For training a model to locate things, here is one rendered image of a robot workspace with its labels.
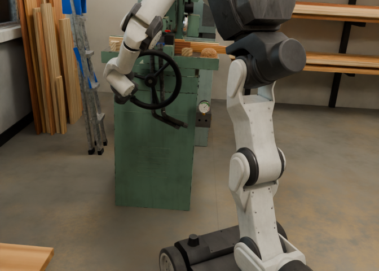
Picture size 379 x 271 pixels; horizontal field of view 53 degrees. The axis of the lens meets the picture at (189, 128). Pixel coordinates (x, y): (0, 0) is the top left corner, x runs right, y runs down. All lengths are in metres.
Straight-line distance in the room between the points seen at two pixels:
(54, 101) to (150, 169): 1.40
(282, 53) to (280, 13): 0.18
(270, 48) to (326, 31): 3.31
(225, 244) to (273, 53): 0.87
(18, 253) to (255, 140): 0.83
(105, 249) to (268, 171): 0.96
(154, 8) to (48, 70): 2.06
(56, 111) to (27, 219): 1.29
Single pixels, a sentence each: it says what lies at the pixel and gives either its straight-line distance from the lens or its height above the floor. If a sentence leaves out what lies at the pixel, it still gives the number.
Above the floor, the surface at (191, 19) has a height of 1.06.
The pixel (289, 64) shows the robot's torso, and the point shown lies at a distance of 1.25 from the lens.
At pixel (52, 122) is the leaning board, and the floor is 0.11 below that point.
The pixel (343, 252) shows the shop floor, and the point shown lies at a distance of 2.20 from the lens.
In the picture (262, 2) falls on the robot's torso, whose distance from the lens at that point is 1.33.
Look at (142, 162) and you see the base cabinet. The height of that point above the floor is 0.29.
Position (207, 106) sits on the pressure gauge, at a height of 0.66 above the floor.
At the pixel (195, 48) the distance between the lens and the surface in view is 2.09.
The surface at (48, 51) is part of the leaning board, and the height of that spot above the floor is 0.69.
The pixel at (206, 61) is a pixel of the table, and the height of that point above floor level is 0.88.
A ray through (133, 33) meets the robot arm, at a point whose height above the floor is 1.07.
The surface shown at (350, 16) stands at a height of 1.05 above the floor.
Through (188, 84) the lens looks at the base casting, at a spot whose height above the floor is 0.76.
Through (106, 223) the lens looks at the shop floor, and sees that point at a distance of 2.18.
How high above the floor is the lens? 1.23
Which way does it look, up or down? 21 degrees down
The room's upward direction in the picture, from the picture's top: 3 degrees clockwise
